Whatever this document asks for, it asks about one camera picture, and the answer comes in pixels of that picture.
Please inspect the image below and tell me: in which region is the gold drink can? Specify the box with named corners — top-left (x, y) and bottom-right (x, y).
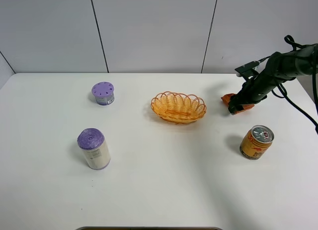
top-left (239, 125), bottom-right (274, 160)

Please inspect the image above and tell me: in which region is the orange woven basket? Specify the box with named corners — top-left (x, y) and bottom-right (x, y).
top-left (151, 91), bottom-right (207, 124)

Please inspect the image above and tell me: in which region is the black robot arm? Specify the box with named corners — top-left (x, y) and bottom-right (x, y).
top-left (227, 44), bottom-right (318, 114)

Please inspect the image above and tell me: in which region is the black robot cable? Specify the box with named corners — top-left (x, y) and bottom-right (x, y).
top-left (272, 35), bottom-right (318, 135)

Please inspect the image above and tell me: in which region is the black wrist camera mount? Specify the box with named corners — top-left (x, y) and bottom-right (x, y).
top-left (235, 61), bottom-right (260, 80)

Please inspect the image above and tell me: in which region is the purple lidded air freshener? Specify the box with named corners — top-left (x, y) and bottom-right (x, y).
top-left (91, 81), bottom-right (115, 106)

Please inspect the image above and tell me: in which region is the orange triangular bread piece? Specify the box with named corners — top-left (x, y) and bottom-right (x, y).
top-left (221, 93), bottom-right (254, 113)

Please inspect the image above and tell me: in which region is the purple trash bag roll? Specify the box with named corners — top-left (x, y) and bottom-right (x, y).
top-left (77, 128), bottom-right (111, 170)

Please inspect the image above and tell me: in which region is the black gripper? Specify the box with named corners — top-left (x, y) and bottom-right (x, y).
top-left (228, 71), bottom-right (280, 115)

